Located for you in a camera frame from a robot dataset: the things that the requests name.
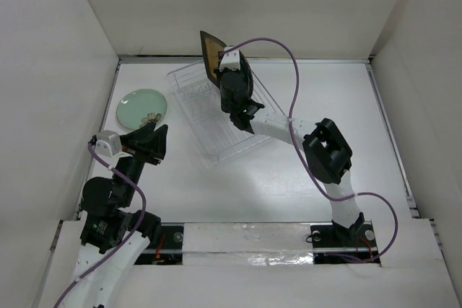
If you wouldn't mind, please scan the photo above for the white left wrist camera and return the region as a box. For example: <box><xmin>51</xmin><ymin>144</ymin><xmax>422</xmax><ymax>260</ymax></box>
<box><xmin>90</xmin><ymin>130</ymin><xmax>123</xmax><ymax>158</ymax></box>

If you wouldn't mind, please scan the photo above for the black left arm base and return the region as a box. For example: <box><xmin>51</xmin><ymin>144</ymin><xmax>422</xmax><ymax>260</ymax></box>
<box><xmin>135</xmin><ymin>223</ymin><xmax>184</xmax><ymax>265</ymax></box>

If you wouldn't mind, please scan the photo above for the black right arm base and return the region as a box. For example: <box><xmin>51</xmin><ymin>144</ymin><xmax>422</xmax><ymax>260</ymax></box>
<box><xmin>305</xmin><ymin>221</ymin><xmax>379</xmax><ymax>265</ymax></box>

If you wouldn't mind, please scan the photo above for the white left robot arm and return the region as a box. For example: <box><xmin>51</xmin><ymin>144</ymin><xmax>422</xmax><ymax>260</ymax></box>
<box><xmin>54</xmin><ymin>123</ymin><xmax>168</xmax><ymax>307</ymax></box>

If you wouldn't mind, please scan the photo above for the yellow square black-rimmed plate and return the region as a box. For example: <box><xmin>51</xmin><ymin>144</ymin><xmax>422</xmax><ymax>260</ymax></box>
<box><xmin>199</xmin><ymin>30</ymin><xmax>227</xmax><ymax>88</ymax></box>

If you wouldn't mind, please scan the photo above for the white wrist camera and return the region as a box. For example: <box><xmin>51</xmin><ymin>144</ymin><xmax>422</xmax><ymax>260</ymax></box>
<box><xmin>219</xmin><ymin>46</ymin><xmax>240</xmax><ymax>72</ymax></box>
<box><xmin>90</xmin><ymin>130</ymin><xmax>123</xmax><ymax>158</ymax></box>

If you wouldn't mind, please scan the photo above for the light green glass plate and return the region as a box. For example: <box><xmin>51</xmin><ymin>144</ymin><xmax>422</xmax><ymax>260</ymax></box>
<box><xmin>116</xmin><ymin>89</ymin><xmax>167</xmax><ymax>130</ymax></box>

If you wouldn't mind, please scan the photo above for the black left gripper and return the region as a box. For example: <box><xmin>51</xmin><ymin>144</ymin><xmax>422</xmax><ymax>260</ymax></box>
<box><xmin>114</xmin><ymin>120</ymin><xmax>167</xmax><ymax>204</ymax></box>

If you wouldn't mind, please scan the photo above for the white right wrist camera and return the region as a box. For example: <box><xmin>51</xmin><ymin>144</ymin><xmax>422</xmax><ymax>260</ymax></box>
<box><xmin>219</xmin><ymin>46</ymin><xmax>240</xmax><ymax>72</ymax></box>

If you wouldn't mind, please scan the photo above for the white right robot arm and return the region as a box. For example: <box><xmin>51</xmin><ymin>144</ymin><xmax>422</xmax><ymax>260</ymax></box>
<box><xmin>215</xmin><ymin>69</ymin><xmax>364</xmax><ymax>245</ymax></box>

